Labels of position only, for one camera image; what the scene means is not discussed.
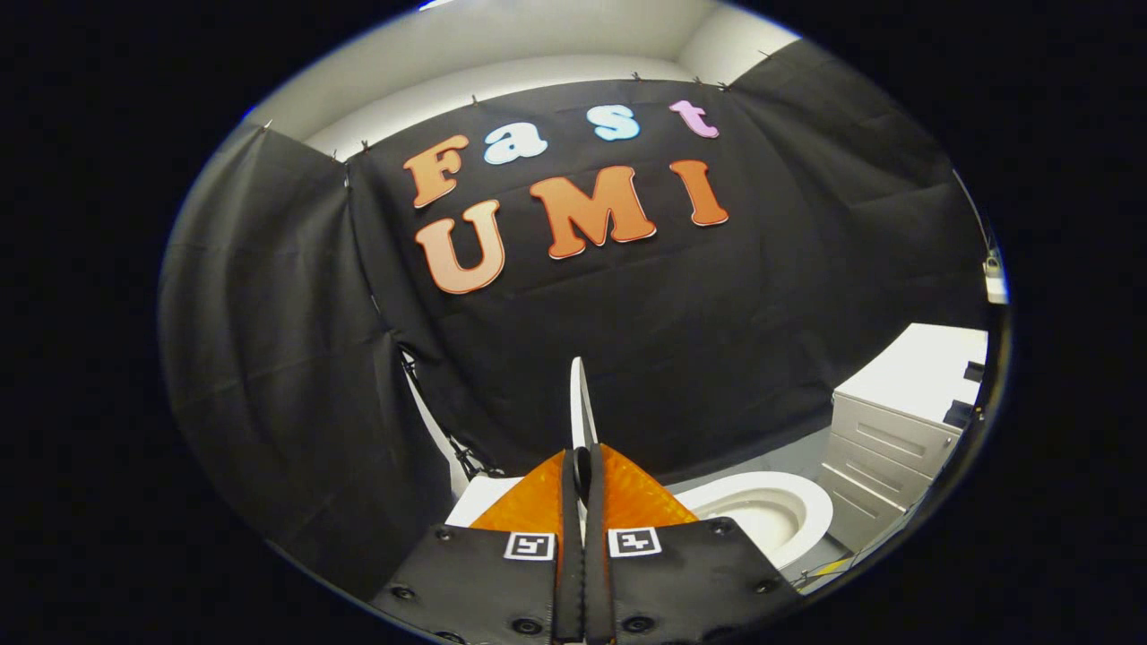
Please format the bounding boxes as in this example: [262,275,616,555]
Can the black backdrop cloth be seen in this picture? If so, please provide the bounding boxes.
[160,38,991,601]

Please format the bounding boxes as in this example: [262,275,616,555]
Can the white drawer cabinet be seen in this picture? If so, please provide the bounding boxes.
[818,322,989,558]

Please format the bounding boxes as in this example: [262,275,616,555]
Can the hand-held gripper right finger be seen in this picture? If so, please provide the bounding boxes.
[584,443,805,645]

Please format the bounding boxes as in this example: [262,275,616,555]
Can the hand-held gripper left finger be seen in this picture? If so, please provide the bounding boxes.
[369,448,585,645]

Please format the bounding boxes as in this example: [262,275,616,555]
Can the white toilet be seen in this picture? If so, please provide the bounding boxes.
[444,470,836,572]

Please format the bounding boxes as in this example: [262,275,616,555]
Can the white toilet lid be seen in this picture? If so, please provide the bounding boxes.
[570,356,600,453]

